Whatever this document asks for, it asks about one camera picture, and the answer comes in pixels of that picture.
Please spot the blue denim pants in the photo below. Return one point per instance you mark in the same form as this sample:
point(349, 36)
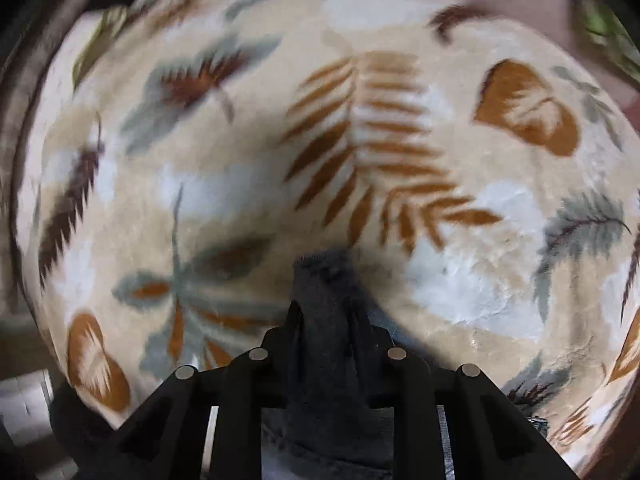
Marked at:
point(325, 360)

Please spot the green patterned cloth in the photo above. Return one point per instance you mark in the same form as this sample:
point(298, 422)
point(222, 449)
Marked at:
point(607, 35)

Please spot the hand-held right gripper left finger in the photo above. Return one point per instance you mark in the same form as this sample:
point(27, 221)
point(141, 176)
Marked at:
point(296, 327)

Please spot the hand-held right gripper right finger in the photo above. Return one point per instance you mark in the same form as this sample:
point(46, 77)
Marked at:
point(361, 332)

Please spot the leaf print blanket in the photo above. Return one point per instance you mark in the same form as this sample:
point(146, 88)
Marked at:
point(320, 160)

